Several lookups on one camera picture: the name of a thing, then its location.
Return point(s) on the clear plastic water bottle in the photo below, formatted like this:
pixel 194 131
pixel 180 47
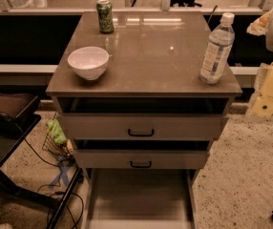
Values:
pixel 220 42

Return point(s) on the green soda can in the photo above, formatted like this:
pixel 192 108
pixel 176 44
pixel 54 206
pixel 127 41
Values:
pixel 105 16

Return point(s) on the grey drawer cabinet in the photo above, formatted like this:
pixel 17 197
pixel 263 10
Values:
pixel 152 82

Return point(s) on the white bowl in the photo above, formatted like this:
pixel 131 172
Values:
pixel 89 62

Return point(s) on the open bottom drawer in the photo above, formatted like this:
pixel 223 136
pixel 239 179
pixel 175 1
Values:
pixel 140 199

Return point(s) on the green bag in basket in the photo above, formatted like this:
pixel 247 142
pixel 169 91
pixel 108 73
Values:
pixel 56 131

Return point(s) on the black side cart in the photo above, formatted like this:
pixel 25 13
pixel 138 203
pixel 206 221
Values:
pixel 17 119

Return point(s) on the upper drawer black handle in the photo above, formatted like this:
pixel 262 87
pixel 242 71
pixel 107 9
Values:
pixel 133 133

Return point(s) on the drawer black handle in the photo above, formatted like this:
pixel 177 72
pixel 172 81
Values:
pixel 133 133
pixel 141 164

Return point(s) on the middle drawer black handle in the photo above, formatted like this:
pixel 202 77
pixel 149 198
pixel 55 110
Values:
pixel 141 164

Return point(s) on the wire basket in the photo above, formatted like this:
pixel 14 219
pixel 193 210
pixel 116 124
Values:
pixel 59 151

